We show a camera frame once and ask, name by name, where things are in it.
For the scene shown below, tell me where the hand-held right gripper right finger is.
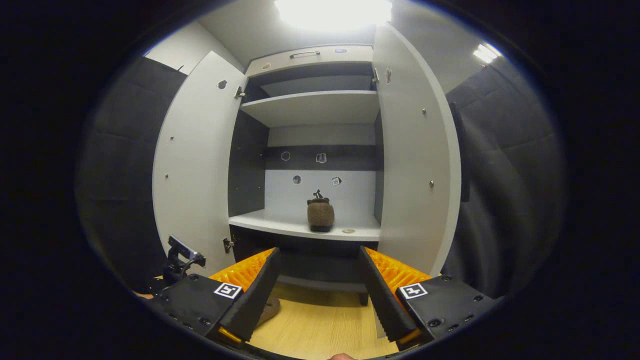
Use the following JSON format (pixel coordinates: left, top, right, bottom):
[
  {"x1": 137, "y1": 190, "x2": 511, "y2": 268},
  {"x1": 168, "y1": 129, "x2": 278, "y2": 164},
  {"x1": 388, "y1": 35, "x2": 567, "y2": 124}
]
[{"x1": 359, "y1": 246, "x2": 504, "y2": 351}]

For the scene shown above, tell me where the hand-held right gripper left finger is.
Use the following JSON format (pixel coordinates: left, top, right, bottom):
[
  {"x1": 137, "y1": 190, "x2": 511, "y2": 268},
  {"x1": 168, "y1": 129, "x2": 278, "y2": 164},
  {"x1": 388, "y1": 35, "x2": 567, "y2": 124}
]
[{"x1": 150, "y1": 246, "x2": 282, "y2": 347}]

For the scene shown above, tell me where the brown fuzzy shoe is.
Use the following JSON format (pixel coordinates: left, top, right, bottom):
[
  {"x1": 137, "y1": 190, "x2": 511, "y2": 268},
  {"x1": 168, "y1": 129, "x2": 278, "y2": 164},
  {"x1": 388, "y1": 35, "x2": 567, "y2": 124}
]
[
  {"x1": 306, "y1": 196, "x2": 335, "y2": 233},
  {"x1": 252, "y1": 294, "x2": 282, "y2": 329}
]

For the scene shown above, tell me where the grey shoe cabinet door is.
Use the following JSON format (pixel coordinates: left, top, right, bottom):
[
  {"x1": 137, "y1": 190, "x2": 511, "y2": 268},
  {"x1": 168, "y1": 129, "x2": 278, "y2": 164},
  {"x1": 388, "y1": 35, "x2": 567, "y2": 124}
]
[
  {"x1": 152, "y1": 50, "x2": 247, "y2": 279},
  {"x1": 372, "y1": 24, "x2": 462, "y2": 277}
]

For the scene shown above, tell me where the grey shoe cabinet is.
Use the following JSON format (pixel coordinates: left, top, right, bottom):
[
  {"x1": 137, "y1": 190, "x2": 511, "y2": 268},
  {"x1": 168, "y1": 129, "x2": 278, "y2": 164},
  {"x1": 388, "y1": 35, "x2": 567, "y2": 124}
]
[{"x1": 227, "y1": 44, "x2": 385, "y2": 307}]

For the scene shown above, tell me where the black backdrop cloth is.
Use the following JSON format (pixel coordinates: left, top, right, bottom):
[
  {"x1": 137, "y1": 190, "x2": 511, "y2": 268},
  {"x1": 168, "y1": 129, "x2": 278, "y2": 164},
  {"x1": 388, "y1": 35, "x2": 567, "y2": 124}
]
[{"x1": 75, "y1": 54, "x2": 569, "y2": 300}]

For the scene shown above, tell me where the small ceiling light panel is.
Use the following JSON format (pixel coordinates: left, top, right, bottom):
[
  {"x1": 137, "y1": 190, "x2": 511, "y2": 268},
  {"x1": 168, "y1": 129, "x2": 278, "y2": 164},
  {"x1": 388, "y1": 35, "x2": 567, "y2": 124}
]
[{"x1": 472, "y1": 42, "x2": 503, "y2": 65}]

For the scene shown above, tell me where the large ceiling light panel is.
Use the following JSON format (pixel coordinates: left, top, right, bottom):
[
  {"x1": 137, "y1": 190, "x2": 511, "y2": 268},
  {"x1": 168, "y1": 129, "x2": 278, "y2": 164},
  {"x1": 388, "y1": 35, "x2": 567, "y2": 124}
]
[{"x1": 273, "y1": 0, "x2": 394, "y2": 32}]

